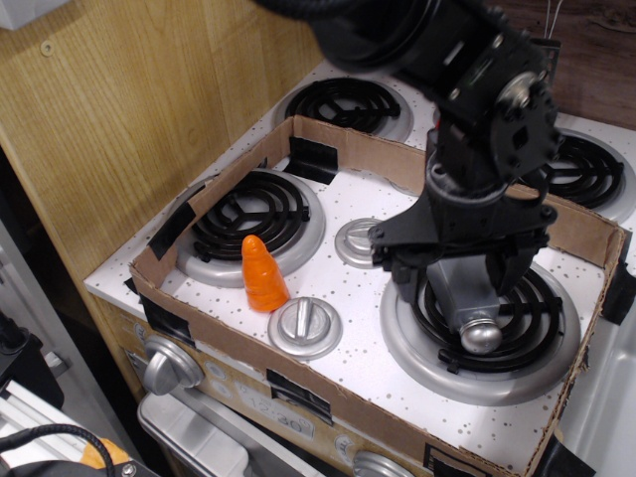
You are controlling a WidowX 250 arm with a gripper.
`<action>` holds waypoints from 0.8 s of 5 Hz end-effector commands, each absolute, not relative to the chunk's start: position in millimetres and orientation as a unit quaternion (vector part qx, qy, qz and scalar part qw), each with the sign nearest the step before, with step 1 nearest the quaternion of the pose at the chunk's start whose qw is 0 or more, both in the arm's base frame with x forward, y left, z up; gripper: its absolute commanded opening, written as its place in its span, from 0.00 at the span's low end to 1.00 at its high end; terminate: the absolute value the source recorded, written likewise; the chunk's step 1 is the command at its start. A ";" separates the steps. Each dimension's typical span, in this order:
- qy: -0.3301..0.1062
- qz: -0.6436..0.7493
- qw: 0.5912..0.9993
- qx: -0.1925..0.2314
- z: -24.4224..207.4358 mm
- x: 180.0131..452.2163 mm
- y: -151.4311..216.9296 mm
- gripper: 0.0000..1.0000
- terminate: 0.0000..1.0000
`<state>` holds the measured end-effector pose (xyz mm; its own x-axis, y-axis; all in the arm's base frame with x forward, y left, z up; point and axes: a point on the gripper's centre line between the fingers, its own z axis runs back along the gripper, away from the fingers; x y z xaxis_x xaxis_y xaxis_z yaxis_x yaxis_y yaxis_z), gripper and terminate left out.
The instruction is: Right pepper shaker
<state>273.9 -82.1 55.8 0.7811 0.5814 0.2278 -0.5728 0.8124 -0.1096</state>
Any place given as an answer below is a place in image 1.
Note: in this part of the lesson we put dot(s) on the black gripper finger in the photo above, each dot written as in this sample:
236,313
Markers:
506,266
408,273

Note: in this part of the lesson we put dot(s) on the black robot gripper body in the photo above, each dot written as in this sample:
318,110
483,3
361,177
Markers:
448,220

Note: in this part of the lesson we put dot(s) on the grey pepper shaker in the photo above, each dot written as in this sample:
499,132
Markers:
468,302

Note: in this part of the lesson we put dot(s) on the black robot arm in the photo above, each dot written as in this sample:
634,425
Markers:
496,127

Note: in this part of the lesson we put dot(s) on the silver upper centre knob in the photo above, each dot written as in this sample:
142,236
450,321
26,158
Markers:
352,243

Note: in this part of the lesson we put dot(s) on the front right black burner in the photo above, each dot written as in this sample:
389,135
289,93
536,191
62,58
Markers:
519,351

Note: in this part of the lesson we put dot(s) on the black burner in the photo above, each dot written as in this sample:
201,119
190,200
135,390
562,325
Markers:
277,207
593,174
519,351
364,105

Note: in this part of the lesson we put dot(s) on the silver lower centre knob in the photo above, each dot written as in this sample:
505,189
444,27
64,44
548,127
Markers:
305,328

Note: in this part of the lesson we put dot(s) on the back right black burner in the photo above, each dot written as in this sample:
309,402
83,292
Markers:
593,174

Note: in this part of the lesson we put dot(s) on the front left black burner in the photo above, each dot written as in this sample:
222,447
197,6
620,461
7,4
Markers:
277,207

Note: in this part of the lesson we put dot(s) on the orange toy carrot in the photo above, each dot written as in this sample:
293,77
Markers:
263,281

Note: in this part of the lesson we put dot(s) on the back left black burner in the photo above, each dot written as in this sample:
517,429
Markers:
364,105

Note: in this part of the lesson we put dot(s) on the silver bottom oven knob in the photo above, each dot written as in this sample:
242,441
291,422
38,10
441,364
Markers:
370,464

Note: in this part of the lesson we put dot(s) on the silver oven knob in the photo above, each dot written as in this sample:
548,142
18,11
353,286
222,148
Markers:
370,464
169,367

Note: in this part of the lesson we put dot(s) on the silver front oven knob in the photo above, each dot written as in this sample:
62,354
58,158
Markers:
169,367

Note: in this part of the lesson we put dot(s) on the orange object bottom left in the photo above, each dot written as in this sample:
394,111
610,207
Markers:
93,459

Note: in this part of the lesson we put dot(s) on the brown cardboard tray wall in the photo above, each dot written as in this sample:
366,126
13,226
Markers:
357,397

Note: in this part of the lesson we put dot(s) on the silver oven door handle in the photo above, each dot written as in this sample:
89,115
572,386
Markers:
212,440

